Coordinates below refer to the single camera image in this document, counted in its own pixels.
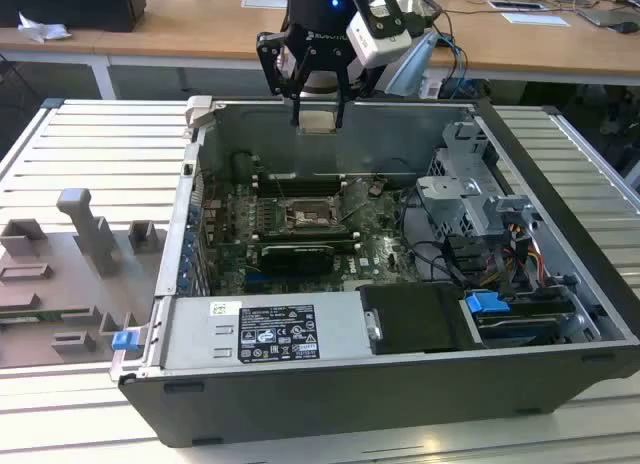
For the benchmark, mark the dark grey laptop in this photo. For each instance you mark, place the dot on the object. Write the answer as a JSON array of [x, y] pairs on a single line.
[[610, 16]]

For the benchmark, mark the black RAM slot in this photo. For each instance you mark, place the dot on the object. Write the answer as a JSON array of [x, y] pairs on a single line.
[[310, 235], [335, 183], [335, 190], [310, 241]]

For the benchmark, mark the silver CPU plate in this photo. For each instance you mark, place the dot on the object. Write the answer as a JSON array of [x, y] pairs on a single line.
[[318, 121]]

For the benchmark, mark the metal drive cage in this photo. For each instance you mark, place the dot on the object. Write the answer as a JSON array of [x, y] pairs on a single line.
[[450, 204]]

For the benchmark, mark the crumpled white paper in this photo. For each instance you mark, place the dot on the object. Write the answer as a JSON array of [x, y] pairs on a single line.
[[45, 30]]

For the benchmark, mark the wooden desk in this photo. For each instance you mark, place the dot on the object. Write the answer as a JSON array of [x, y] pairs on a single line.
[[200, 29]]

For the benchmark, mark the CPU socket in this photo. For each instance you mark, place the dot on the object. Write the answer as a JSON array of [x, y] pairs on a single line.
[[310, 206]]

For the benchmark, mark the grey metal bracket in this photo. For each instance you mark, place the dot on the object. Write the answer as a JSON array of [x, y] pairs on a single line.
[[515, 206]]

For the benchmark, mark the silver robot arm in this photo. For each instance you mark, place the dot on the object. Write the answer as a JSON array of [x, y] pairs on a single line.
[[417, 59]]

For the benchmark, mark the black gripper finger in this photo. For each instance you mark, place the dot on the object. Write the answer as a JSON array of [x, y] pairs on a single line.
[[272, 64], [341, 91]]

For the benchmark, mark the black graphics card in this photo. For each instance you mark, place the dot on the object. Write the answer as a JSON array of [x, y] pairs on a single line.
[[295, 259]]

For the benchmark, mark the black box on desk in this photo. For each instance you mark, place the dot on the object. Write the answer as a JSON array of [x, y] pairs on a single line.
[[75, 4]]

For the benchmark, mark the black plastic shroud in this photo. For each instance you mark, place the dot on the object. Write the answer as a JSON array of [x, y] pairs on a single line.
[[415, 319]]

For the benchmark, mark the black open PC case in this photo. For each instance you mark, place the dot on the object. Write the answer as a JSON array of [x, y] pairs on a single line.
[[300, 409]]

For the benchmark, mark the hard disk in blue carrier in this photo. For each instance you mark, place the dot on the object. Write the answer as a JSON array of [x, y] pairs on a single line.
[[485, 303]]

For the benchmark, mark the blue plastic tab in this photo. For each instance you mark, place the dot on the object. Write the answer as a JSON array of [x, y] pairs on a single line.
[[123, 341]]

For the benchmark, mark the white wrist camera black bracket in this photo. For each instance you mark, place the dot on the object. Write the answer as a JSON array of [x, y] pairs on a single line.
[[380, 46]]

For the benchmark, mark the green RAM stick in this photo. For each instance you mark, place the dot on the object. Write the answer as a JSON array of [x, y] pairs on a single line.
[[45, 315]]

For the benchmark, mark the grey power supply unit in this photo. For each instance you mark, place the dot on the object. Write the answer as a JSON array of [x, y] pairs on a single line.
[[200, 334]]

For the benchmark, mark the white framed tablet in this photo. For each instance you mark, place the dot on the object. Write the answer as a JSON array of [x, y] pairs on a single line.
[[515, 5]]

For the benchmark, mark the green motherboard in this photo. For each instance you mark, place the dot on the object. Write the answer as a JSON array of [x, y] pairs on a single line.
[[380, 254]]

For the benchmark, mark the black computer mouse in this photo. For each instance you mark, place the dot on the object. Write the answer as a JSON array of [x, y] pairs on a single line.
[[625, 27]]

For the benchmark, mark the grey parts rack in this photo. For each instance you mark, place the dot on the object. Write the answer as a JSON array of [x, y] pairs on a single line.
[[90, 284]]

